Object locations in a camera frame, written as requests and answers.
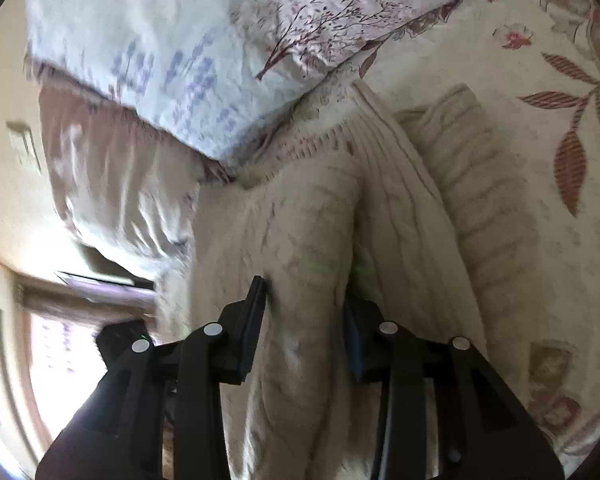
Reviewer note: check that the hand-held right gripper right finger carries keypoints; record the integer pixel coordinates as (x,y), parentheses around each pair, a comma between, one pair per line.
(357,345)

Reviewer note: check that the pink floral pillow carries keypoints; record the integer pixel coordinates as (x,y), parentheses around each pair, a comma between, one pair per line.
(110,175)

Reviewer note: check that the white wall switch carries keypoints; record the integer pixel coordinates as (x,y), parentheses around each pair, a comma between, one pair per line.
(25,145)

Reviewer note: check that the floral bedsheet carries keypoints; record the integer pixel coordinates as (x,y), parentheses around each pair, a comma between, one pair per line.
(485,55)

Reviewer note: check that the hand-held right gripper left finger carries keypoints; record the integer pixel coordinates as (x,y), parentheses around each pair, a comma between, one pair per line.
(250,340)

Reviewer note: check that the pale blue floral pillow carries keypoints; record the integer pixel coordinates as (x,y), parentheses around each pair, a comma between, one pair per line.
(180,25)

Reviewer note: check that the purple curtain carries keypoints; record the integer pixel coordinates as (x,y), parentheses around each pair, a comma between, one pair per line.
(60,345)

